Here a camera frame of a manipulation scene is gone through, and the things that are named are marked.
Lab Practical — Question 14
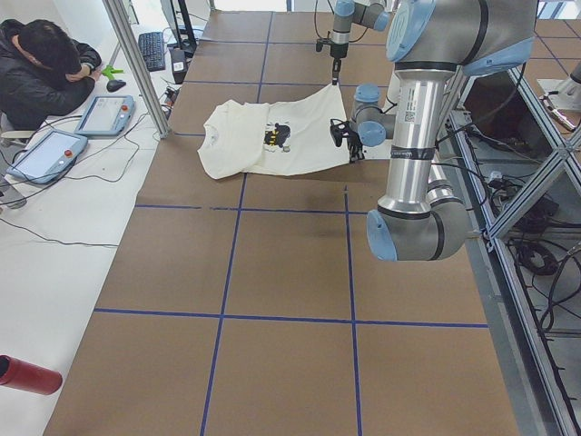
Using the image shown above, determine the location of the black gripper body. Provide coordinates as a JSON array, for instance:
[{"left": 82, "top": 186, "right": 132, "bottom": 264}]
[
  {"left": 347, "top": 133, "right": 364, "bottom": 159},
  {"left": 330, "top": 43, "right": 349, "bottom": 71}
]

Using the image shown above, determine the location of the cream long-sleeve cat shirt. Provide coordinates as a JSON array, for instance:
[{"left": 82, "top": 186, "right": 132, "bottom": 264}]
[{"left": 198, "top": 84, "right": 350, "bottom": 179}]

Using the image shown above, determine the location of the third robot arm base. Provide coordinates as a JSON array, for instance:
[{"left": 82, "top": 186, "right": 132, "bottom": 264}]
[{"left": 537, "top": 64, "right": 580, "bottom": 133}]

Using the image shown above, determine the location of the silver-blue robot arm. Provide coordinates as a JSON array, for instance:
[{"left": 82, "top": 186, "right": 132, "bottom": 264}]
[
  {"left": 351, "top": 1, "right": 537, "bottom": 262},
  {"left": 328, "top": 0, "right": 390, "bottom": 85}
]

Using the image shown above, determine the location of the black power adapter brick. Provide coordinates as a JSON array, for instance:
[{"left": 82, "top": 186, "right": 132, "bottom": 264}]
[{"left": 170, "top": 48, "right": 188, "bottom": 84}]

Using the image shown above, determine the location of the black computer keyboard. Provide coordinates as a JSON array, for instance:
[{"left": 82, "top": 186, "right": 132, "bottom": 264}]
[{"left": 138, "top": 32, "right": 165, "bottom": 72}]

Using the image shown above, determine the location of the black computer mouse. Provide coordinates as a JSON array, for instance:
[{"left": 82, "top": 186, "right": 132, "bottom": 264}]
[{"left": 106, "top": 79, "right": 126, "bottom": 93}]

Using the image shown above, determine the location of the upper blue teach pendant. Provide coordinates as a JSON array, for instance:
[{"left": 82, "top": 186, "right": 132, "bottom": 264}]
[{"left": 74, "top": 95, "right": 135, "bottom": 137}]

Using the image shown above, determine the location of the blue teach pendant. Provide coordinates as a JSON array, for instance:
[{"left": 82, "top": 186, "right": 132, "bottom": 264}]
[
  {"left": 6, "top": 129, "right": 88, "bottom": 184},
  {"left": 74, "top": 95, "right": 135, "bottom": 137}
]

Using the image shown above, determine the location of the seated person in black jacket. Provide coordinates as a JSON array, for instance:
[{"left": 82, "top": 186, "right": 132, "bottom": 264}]
[{"left": 1, "top": 19, "right": 102, "bottom": 131}]

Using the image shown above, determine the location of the lower blue teach pendant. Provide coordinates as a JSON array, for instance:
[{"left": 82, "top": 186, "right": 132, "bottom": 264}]
[{"left": 6, "top": 129, "right": 88, "bottom": 184}]

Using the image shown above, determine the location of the red cylindrical bottle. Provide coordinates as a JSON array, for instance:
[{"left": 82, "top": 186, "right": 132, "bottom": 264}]
[{"left": 1, "top": 355, "right": 63, "bottom": 395}]

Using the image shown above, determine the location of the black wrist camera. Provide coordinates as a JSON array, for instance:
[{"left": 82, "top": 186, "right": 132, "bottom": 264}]
[
  {"left": 315, "top": 38, "right": 331, "bottom": 53},
  {"left": 330, "top": 118, "right": 350, "bottom": 147}
]

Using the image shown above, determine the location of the white central mounting post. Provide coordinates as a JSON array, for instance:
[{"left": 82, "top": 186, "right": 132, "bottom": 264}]
[{"left": 358, "top": 72, "right": 432, "bottom": 162}]

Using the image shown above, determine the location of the aluminium lattice frame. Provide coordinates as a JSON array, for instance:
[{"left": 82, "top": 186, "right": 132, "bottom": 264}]
[{"left": 439, "top": 59, "right": 580, "bottom": 435}]

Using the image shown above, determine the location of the aluminium frame post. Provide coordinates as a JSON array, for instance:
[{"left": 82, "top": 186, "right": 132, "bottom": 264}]
[{"left": 103, "top": 0, "right": 170, "bottom": 139}]

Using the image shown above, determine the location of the black cable bundle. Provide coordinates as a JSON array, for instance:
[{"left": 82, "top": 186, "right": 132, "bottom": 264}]
[{"left": 489, "top": 181, "right": 581, "bottom": 337}]

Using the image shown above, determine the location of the green-handled stick tool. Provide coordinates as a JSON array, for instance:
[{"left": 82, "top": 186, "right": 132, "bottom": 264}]
[{"left": 101, "top": 64, "right": 123, "bottom": 80}]

